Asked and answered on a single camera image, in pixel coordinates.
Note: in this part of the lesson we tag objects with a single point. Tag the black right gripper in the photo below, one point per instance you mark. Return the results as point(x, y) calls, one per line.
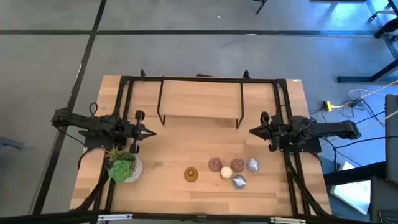
point(273, 130)

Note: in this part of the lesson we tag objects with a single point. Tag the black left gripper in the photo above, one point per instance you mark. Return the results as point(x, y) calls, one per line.
point(132, 130)

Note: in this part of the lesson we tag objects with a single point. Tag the blue white glass candle holder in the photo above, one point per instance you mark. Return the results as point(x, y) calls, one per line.
point(252, 165)

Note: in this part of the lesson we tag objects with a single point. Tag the pink ribbed glass candle holder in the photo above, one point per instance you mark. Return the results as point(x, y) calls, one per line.
point(237, 165)
point(215, 164)

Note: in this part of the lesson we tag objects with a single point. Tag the red patterned votive candle bowl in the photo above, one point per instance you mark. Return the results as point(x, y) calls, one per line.
point(226, 172)

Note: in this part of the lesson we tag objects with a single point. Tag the amber ribbed glass candle holder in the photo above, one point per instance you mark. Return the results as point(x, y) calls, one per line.
point(191, 174)

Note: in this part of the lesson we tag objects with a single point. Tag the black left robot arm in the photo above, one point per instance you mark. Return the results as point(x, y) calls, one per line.
point(81, 121)

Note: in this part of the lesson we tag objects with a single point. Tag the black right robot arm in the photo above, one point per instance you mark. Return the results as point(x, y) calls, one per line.
point(329, 129)

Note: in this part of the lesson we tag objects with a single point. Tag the green succulent in white pot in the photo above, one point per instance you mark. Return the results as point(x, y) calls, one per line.
point(121, 169)

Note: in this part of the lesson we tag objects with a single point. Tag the wooden shelf riser black legs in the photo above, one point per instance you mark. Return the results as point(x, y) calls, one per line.
point(199, 99)

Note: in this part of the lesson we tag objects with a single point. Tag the black power adapter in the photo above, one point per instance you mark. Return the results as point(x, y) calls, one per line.
point(357, 102)

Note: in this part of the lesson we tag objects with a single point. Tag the black bar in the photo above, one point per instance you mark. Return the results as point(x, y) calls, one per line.
point(354, 174)

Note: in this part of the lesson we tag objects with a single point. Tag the white panel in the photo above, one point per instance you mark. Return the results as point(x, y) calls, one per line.
point(351, 193)

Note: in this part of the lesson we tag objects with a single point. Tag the black tripod leg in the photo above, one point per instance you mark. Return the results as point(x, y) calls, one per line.
point(261, 4)

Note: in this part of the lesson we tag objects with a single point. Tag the black overhead beam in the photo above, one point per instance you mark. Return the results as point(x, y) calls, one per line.
point(46, 217)

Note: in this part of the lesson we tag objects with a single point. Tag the dark grey cabinet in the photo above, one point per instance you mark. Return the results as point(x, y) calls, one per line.
point(391, 140)

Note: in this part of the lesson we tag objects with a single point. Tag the grey floor object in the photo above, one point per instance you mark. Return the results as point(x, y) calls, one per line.
point(9, 143)

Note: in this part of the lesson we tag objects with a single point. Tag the black box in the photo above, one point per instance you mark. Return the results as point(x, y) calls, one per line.
point(384, 202)

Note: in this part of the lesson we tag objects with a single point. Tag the grey metal desk leg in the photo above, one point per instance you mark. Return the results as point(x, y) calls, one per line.
point(392, 46)

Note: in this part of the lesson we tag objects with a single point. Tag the person's leg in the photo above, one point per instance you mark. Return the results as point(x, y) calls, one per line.
point(387, 29)

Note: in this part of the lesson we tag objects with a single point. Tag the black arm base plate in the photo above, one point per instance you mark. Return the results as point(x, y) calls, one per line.
point(308, 147)
point(93, 143)

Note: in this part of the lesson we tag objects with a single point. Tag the black aluminium table frame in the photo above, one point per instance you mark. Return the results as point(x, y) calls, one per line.
point(202, 79)

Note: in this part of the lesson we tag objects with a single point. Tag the silver bracket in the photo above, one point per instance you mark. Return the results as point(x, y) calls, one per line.
point(115, 216)
point(287, 220)

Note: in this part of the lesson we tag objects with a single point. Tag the blue desk foot frame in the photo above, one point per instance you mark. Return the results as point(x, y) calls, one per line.
point(357, 79)

